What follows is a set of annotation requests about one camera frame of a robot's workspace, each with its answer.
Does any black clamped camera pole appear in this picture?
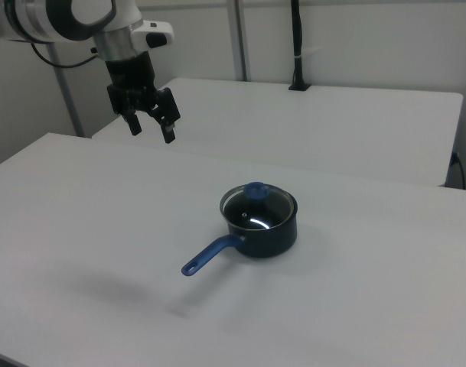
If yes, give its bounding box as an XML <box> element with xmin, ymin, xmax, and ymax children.
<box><xmin>288</xmin><ymin>0</ymin><xmax>312</xmax><ymax>93</ymax></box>

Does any grey partition post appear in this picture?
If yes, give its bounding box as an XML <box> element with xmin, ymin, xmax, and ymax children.
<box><xmin>226</xmin><ymin>0</ymin><xmax>253</xmax><ymax>83</ymax></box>
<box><xmin>44</xmin><ymin>42</ymin><xmax>85</xmax><ymax>138</ymax></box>

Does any black power cable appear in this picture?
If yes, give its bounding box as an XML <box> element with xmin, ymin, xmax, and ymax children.
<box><xmin>451</xmin><ymin>151</ymin><xmax>466</xmax><ymax>190</ymax></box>

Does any white cable tie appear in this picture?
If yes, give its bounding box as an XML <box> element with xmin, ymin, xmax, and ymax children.
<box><xmin>293</xmin><ymin>47</ymin><xmax>322</xmax><ymax>60</ymax></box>

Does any dark saucepan with blue handle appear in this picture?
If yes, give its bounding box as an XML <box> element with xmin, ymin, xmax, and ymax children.
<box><xmin>181</xmin><ymin>190</ymin><xmax>299</xmax><ymax>278</ymax></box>

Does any glass lid with blue knob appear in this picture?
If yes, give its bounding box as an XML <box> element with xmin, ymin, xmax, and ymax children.
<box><xmin>219</xmin><ymin>181</ymin><xmax>296</xmax><ymax>232</ymax></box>

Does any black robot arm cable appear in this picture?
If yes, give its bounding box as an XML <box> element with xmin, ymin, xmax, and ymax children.
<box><xmin>29</xmin><ymin>41</ymin><xmax>103</xmax><ymax>70</ymax></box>

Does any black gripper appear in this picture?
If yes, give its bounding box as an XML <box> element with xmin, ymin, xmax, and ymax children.
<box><xmin>103</xmin><ymin>51</ymin><xmax>181</xmax><ymax>145</ymax></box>

